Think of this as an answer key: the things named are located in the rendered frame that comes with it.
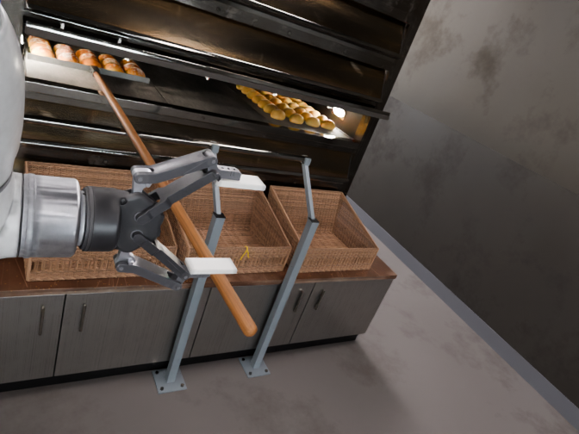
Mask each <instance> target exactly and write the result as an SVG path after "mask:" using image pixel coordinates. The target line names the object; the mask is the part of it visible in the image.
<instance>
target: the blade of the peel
mask: <svg viewBox="0 0 579 434"><path fill-rule="evenodd" d="M24 49H25V53H26V56H27V59H32V60H36V61H40V62H44V63H48V64H53V65H61V66H65V67H70V68H74V69H79V70H83V71H90V66H89V65H83V64H79V63H74V62H71V61H66V60H62V59H57V58H56V56H55V58H50V57H46V56H42V55H38V54H33V53H31V52H30V47H29V46H28V40H26V42H25V44H24ZM98 69H99V70H100V72H101V74H103V75H108V76H112V77H117V78H124V79H128V80H133V81H137V82H142V83H146V84H149V82H150V78H149V77H148V76H147V75H146V74H145V76H146V77H140V76H135V75H131V74H127V73H125V72H124V73H123V72H118V71H111V70H107V69H103V68H99V67H98Z"/></svg>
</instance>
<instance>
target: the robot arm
mask: <svg viewBox="0 0 579 434"><path fill-rule="evenodd" d="M24 105H25V71H24V64H23V59H22V52H21V48H20V45H19V42H18V39H17V37H16V32H15V30H14V28H13V26H12V24H11V22H10V20H9V18H8V16H7V14H6V12H5V10H4V9H3V7H2V5H1V4H0V259H1V258H6V257H17V256H18V257H23V258H30V257H71V256H73V255H74V253H75V251H76V249H77V246H78V248H79V249H80V250H82V251H113V250H114V249H116V250H119V251H118V253H116V254H115V255H114V256H113V259H114V263H115V268H116V271H118V272H124V273H134V274H135V275H138V276H142V277H144V278H146V279H148V280H150V281H153V282H156V283H158V284H160V285H163V286H165V287H167V288H171V289H173V290H176V291H178V290H180V289H181V288H182V284H183V282H184V281H185V280H187V279H189V278H199V277H200V278H204V277H209V276H210V274H236V273H237V269H236V267H235V265H234V264H233V261H232V260H231V258H199V257H187V258H185V260H184V261H183V262H182V261H181V260H180V259H178V258H177V257H176V256H175V255H174V254H173V253H172V252H170V251H169V250H168V249H167V248H166V247H165V246H164V245H162V244H161V243H160V242H159V241H158V240H157V237H159V236H160V233H161V231H160V226H161V224H162V223H163V221H164V217H165V215H164V211H166V210H167V209H169V208H170V207H171V205H172V204H173V203H175V202H177V201H179V200H181V199H183V198H184V197H185V196H187V195H189V194H191V193H193V192H195V191H196V190H198V189H200V188H202V187H203V186H205V185H207V184H209V183H211V182H214V183H215V185H216V186H220V187H229V188H237V189H254V190H263V191H264V190H265V188H266V186H265V185H264V184H263V182H262V181H261V180H260V179H259V178H258V177H256V176H249V175H241V173H240V171H239V170H238V169H236V168H235V167H229V166H223V165H217V163H218V159H217V157H216V156H215V155H214V154H213V153H212V151H211V150H210V149H204V150H201V151H198V152H193V153H190V154H187V155H184V156H181V157H178V158H173V159H170V160H167V161H164V162H161V163H158V164H153V165H134V166H132V167H131V169H130V170H131V173H132V176H133V181H132V188H131V189H125V190H121V189H114V188H105V187H95V186H86V187H85V188H83V189H82V190H80V186H79V182H78V180H77V179H75V178H68V177H50V176H41V175H35V174H32V173H28V174H22V173H17V172H13V165H14V161H15V158H16V155H17V153H18V150H19V146H20V141H21V136H22V127H23V119H24ZM184 175H185V176H184ZM180 176H183V177H180ZM176 177H180V178H179V179H178V180H176V181H174V182H172V183H170V184H168V185H166V186H164V187H163V188H157V189H155V190H153V191H152V192H150V193H148V194H147V193H146V192H145V191H144V190H143V189H144V188H145V187H148V188H149V187H151V185H152V183H162V182H164V181H167V180H170V179H173V178H176ZM159 199H160V201H159V202H157V200H159ZM141 247H142V248H143V249H144V250H145V251H147V252H148V253H149V254H150V255H152V256H155V257H156V258H157V259H158V260H159V261H160V262H161V263H162V264H164V265H165V266H166V267H167V268H169V269H170V270H171V271H169V270H167V269H165V268H162V267H160V266H158V265H157V264H155V263H151V262H149V261H147V260H145V259H143V258H141V257H137V256H135V255H134V254H133V253H132V252H131V251H135V250H137V249H139V248H141ZM184 263H185V264H186V265H185V264H184Z"/></svg>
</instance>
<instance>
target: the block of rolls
mask: <svg viewBox="0 0 579 434"><path fill-rule="evenodd" d="M236 88H237V89H238V90H241V92H242V93H243V94H246V97H248V98H250V99H252V102H254V103H257V105H258V106H259V107H260V108H262V109H264V112H266V113H268V114H271V118H274V119H277V120H281V121H282V120H284V119H285V117H288V118H289V121H290V122H292V123H295V124H303V121H305V122H306V124H307V125H309V126H311V127H318V126H319V125H320V124H321V127H323V128H325V129H328V130H334V129H335V125H334V123H333V122H332V121H331V120H328V119H327V117H326V116H325V115H320V113H319V112H318V111H316V110H314V109H313V108H312V107H311V106H308V105H307V104H306V103H305V102H302V100H300V99H295V98H292V97H288V96H282V95H278V94H277V95H276V96H273V95H272V94H273V93H270V92H267V91H263V90H256V89H253V88H249V87H246V86H241V85H237V84H236Z"/></svg>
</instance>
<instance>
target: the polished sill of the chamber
mask: <svg viewBox="0 0 579 434"><path fill-rule="evenodd" d="M25 90H28V91H33V92H38V93H43V94H48V95H53V96H62V97H67V98H71V99H77V100H82V101H86V102H96V103H101V104H106V105H110V103H109V101H108V99H107V97H106V96H105V95H104V93H103V92H102V91H100V90H92V89H87V88H83V87H78V86H74V85H69V84H61V83H56V82H52V81H47V80H42V79H38V78H33V77H25ZM112 94H113V95H114V97H115V99H116V101H117V102H118V103H119V105H120V106H121V108H126V109H135V110H139V111H145V112H150V113H154V114H160V115H169V116H174V117H179V118H184V119H189V120H194V121H203V122H207V123H213V124H218V125H222V126H228V127H237V128H242V129H247V130H252V131H257V132H261V133H271V134H275V135H281V136H286V137H291V138H296V139H301V140H310V141H315V142H320V143H325V144H329V145H335V146H343V147H349V148H354V149H358V146H359V143H358V142H357V141H356V140H354V139H347V138H342V137H338V136H333V135H329V134H324V133H316V132H311V131H307V130H302V129H297V128H293V127H285V126H280V125H275V124H270V123H266V122H262V121H253V120H248V119H244V118H239V117H235V116H230V115H222V114H217V113H213V112H208V111H203V110H199V109H194V108H186V107H181V106H177V105H172V104H168V103H162V102H155V101H150V100H146V99H140V98H136V97H131V96H124V95H118V94H114V93H112Z"/></svg>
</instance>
